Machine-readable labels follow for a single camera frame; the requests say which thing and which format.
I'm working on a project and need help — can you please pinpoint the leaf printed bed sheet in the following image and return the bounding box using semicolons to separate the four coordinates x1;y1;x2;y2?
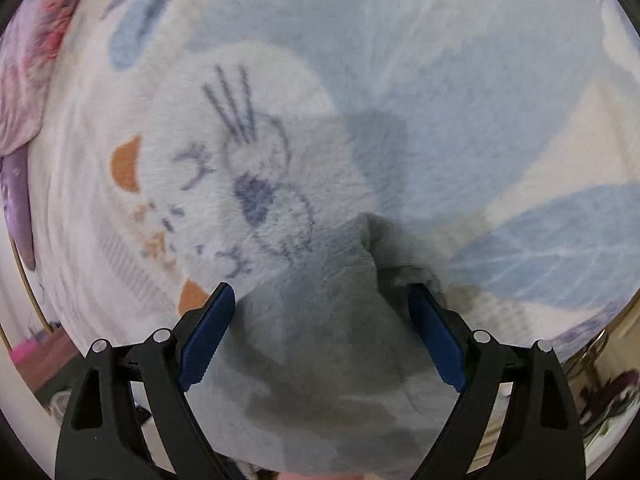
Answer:
30;0;640;401

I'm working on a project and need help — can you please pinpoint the purple floral quilt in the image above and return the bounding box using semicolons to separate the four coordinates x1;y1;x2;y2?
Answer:
0;0;81;271

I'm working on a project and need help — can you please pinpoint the reddish brown table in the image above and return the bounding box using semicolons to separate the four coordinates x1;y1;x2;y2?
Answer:
15;330;86;386

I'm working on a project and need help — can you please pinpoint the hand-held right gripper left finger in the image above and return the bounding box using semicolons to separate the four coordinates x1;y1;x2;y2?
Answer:
55;282;237;480

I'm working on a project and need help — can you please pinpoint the grey hoodie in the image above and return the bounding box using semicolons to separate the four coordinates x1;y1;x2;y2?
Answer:
187;210;481;478

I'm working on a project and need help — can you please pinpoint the pink item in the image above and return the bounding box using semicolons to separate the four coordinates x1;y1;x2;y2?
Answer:
9;341;40;365

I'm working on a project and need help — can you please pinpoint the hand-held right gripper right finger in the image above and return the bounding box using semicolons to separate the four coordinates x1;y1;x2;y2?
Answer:
407;282;586;480

